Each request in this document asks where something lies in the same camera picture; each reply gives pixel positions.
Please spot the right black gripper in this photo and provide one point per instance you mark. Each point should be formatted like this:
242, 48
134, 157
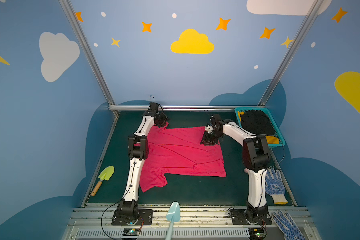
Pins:
209, 138

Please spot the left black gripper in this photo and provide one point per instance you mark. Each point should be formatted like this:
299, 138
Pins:
161, 120

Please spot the magenta pink t-shirt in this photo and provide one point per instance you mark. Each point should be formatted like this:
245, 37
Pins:
179, 152

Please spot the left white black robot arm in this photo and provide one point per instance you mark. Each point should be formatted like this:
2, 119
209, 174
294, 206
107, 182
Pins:
138, 151

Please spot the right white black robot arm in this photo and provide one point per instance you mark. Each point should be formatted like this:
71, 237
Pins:
256, 158

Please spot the black t-shirt in basket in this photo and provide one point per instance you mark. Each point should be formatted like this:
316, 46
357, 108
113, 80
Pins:
256, 123

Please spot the yellow t-shirt in basket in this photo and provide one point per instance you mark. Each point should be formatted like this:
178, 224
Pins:
272, 139

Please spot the teal plastic basket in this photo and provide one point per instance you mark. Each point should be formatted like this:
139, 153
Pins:
260, 122

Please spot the blue dotted glove on table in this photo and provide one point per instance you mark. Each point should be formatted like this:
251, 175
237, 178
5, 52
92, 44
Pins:
274, 186

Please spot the light blue toy shovel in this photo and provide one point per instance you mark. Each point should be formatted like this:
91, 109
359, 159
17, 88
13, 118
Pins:
173, 215

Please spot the right green circuit board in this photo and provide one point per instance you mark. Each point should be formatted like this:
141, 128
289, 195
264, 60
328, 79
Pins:
256, 234

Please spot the green circuit board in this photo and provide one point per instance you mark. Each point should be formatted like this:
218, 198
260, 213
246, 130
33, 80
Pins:
131, 232
256, 234

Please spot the left green circuit board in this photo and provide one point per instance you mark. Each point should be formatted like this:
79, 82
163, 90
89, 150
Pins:
131, 232

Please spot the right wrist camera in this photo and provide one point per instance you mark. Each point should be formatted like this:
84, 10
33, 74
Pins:
209, 129

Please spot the aluminium frame back bar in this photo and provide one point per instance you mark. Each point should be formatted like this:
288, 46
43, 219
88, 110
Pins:
179, 108

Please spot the green toy spatula wooden handle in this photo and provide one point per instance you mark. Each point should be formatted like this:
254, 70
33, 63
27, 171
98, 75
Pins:
105, 175

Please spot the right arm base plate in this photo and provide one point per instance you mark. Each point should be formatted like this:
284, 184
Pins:
238, 216

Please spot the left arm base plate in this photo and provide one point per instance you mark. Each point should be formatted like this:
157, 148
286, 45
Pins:
144, 216

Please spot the blue dotted glove on rail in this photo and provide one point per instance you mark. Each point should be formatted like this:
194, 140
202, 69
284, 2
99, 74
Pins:
287, 226

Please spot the aluminium frame left post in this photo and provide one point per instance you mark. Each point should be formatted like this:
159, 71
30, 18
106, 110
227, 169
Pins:
76, 26

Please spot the aluminium frame post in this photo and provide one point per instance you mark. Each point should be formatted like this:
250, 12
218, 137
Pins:
76, 26
292, 50

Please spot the aluminium frame right post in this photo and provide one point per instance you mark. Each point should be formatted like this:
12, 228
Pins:
292, 50

